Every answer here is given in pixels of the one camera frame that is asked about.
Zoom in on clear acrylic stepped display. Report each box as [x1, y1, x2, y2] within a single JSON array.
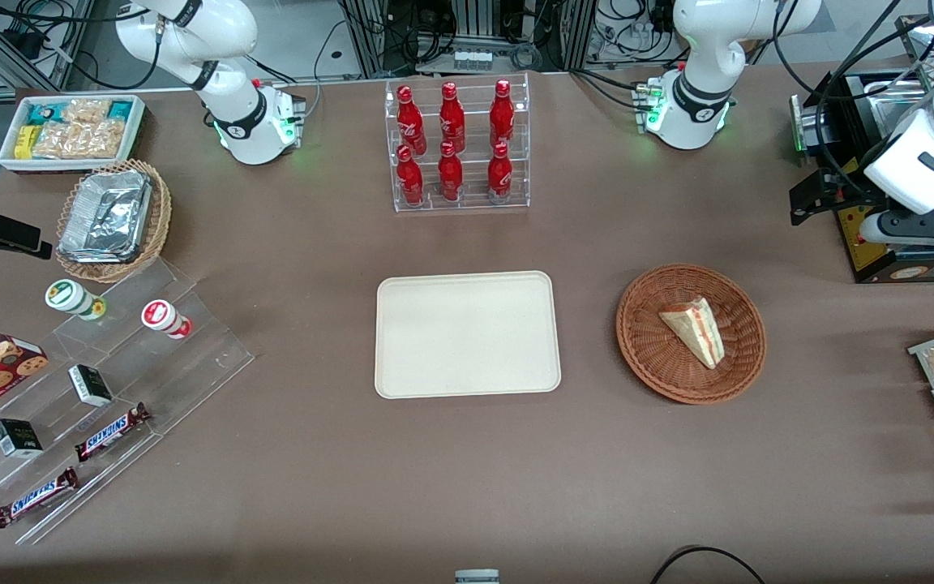
[[0, 258, 256, 546]]

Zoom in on white rectangular snack bin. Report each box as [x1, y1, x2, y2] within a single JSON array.
[[0, 94, 148, 174]]

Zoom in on oval light wicker basket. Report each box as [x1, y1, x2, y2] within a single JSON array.
[[55, 159, 173, 284]]

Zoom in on beige rectangular tray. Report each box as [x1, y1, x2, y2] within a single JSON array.
[[375, 271, 562, 400]]

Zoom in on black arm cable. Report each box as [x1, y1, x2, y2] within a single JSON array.
[[812, 0, 907, 175]]

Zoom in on aluminium foil tray stack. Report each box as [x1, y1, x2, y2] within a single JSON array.
[[58, 170, 152, 264]]

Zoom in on red-lid white cup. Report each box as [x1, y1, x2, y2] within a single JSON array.
[[140, 299, 193, 340]]

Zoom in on Snickers chocolate bar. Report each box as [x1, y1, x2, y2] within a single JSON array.
[[75, 402, 152, 462], [0, 467, 79, 530]]

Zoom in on clear cracker pack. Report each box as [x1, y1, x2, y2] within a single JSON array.
[[62, 99, 111, 124], [74, 120, 127, 159], [32, 122, 79, 159]]

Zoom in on round brown wicker basket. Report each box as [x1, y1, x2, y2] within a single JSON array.
[[616, 264, 766, 405]]

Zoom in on black appliance with yellow label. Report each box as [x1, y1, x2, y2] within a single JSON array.
[[789, 69, 934, 284]]

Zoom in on aluminium frame rack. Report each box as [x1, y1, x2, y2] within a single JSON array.
[[341, 0, 599, 78]]

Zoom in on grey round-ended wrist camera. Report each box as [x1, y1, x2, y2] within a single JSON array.
[[858, 209, 934, 246]]

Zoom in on small black carton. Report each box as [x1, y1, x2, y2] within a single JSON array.
[[68, 364, 114, 407], [0, 419, 45, 460]]

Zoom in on green-lid white cup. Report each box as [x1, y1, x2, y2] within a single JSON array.
[[45, 279, 108, 322]]

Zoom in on red soda bottle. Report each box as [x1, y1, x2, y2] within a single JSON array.
[[489, 79, 516, 151], [487, 141, 513, 202], [396, 85, 427, 157], [439, 81, 467, 155], [438, 140, 465, 202], [396, 144, 425, 206]]

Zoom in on clear acrylic bottle rack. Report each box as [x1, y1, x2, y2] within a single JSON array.
[[384, 73, 531, 213]]

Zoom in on black clamp device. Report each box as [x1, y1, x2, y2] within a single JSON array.
[[0, 203, 54, 262]]

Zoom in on black table cable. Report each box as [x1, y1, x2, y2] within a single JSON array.
[[649, 545, 769, 584]]

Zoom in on triangle sandwich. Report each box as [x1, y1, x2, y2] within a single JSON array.
[[659, 297, 725, 370]]

